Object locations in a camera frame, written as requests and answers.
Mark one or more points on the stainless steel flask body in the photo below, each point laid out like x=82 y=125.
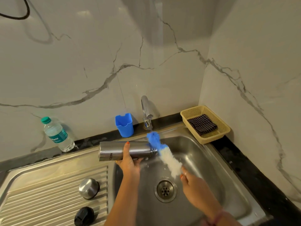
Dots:
x=113 y=150

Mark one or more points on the person's left hand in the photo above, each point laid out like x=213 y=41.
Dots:
x=129 y=167

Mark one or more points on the steel cup cap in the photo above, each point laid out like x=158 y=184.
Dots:
x=89 y=188

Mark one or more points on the person's right hand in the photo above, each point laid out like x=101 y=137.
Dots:
x=200 y=193

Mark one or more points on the clear plastic water bottle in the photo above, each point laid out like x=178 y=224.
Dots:
x=57 y=134

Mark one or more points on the blue plastic brush holder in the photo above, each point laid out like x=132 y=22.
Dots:
x=124 y=125

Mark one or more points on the blue white bottle brush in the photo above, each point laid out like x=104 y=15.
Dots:
x=169 y=160

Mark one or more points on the stainless steel sink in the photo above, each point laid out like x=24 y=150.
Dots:
x=223 y=174

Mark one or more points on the yellow plastic basket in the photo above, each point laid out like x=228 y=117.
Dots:
x=223 y=134

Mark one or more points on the chrome faucet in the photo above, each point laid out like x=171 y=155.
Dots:
x=145 y=105

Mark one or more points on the person's left forearm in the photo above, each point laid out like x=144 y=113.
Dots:
x=120 y=204

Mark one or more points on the dark checked cloth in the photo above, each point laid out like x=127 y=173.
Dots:
x=202 y=124

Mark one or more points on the black stopper lid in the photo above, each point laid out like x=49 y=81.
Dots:
x=84 y=216

